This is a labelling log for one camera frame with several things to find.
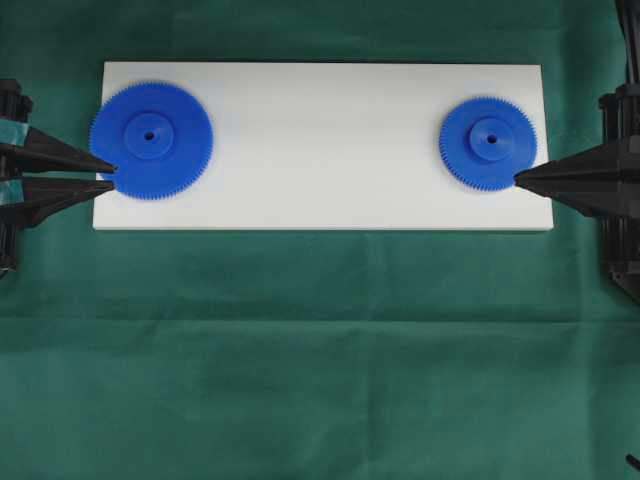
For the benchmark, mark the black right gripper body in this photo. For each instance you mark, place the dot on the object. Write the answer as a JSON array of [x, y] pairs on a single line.
[[620, 125]]

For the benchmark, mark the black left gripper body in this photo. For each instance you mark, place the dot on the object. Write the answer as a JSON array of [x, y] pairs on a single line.
[[15, 109]]

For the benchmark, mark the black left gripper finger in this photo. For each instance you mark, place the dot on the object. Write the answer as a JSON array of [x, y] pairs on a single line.
[[44, 153], [27, 201]]

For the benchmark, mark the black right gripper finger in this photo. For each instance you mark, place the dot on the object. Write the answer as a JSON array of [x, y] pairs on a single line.
[[594, 162], [587, 202]]

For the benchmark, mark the large blue gear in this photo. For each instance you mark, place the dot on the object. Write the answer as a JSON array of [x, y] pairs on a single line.
[[158, 137]]

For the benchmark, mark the small blue gear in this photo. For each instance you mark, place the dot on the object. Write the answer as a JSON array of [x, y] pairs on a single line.
[[485, 141]]

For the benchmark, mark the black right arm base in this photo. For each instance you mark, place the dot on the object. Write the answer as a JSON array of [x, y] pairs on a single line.
[[625, 280]]

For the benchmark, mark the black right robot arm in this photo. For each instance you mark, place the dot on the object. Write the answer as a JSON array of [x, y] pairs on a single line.
[[603, 182]]

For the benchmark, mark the green table cloth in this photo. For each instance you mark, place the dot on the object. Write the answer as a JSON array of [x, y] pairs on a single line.
[[315, 355]]

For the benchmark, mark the white rectangular board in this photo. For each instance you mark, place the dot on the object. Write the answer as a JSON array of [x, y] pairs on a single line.
[[337, 146]]

